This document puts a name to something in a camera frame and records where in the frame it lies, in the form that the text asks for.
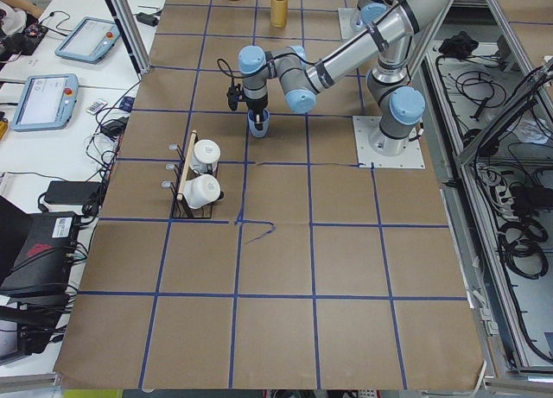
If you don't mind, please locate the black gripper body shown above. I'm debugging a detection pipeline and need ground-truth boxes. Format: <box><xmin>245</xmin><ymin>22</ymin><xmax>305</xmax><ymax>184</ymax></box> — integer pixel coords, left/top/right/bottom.
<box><xmin>243</xmin><ymin>86</ymin><xmax>268</xmax><ymax>113</ymax></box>

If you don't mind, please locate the light blue plastic cup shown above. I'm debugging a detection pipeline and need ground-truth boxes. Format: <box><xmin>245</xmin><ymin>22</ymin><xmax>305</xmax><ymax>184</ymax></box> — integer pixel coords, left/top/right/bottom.
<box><xmin>247</xmin><ymin>109</ymin><xmax>270</xmax><ymax>138</ymax></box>

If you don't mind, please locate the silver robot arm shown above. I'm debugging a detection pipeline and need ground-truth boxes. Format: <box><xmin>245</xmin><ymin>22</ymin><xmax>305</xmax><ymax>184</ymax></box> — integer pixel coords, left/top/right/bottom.
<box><xmin>351</xmin><ymin>0</ymin><xmax>387</xmax><ymax>31</ymax></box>
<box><xmin>226</xmin><ymin>0</ymin><xmax>452</xmax><ymax>156</ymax></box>

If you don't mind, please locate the white mug far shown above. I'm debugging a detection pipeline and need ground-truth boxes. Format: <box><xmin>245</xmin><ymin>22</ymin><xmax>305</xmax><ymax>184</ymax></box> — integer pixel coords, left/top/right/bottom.
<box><xmin>190</xmin><ymin>139</ymin><xmax>220</xmax><ymax>174</ymax></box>

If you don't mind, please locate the white mug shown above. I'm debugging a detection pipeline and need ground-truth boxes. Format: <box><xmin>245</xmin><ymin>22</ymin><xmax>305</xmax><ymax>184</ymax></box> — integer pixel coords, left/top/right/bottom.
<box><xmin>184</xmin><ymin>174</ymin><xmax>224</xmax><ymax>209</ymax></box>
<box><xmin>190</xmin><ymin>139</ymin><xmax>220</xmax><ymax>174</ymax></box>

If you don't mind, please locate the white mug near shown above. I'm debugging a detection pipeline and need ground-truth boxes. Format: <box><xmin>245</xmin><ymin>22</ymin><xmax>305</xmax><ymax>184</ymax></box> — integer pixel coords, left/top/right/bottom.
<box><xmin>184</xmin><ymin>174</ymin><xmax>224</xmax><ymax>209</ymax></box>

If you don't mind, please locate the bamboo cylinder holder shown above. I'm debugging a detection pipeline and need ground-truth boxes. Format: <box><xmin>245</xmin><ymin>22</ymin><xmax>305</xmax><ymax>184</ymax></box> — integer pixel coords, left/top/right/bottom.
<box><xmin>270</xmin><ymin>0</ymin><xmax>289</xmax><ymax>28</ymax></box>

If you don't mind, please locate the black power adapter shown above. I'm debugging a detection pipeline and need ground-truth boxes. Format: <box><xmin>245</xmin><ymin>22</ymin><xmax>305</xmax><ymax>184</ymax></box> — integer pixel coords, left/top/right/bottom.
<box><xmin>136</xmin><ymin>12</ymin><xmax>159</xmax><ymax>27</ymax></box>

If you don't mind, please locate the upper teach pendant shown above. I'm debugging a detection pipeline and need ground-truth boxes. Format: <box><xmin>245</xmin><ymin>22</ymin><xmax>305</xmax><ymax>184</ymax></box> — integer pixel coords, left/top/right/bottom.
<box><xmin>54</xmin><ymin>16</ymin><xmax>120</xmax><ymax>64</ymax></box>

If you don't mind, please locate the teach pendant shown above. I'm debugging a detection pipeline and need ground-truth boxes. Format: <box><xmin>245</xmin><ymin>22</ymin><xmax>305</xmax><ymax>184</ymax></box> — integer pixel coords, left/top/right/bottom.
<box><xmin>54</xmin><ymin>16</ymin><xmax>120</xmax><ymax>64</ymax></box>
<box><xmin>10</xmin><ymin>73</ymin><xmax>79</xmax><ymax>131</ymax></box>

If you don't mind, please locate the lower teach pendant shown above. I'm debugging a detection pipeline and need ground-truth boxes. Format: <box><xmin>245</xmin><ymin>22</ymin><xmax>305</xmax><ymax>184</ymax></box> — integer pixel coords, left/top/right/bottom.
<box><xmin>10</xmin><ymin>73</ymin><xmax>79</xmax><ymax>131</ymax></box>

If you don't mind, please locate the black computer box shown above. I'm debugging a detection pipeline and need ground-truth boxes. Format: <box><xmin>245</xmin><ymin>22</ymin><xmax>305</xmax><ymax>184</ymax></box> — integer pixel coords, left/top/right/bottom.
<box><xmin>1</xmin><ymin>212</ymin><xmax>79</xmax><ymax>298</ymax></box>

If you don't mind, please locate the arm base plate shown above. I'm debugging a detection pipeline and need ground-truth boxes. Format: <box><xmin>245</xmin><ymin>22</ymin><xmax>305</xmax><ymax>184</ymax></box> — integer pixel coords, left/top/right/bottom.
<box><xmin>353</xmin><ymin>116</ymin><xmax>425</xmax><ymax>169</ymax></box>
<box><xmin>338</xmin><ymin>8</ymin><xmax>365</xmax><ymax>41</ymax></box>

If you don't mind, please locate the black wire cup rack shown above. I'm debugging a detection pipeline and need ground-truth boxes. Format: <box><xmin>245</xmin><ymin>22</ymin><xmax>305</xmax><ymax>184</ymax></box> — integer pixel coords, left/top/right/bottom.
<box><xmin>169</xmin><ymin>139</ymin><xmax>224</xmax><ymax>218</ymax></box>

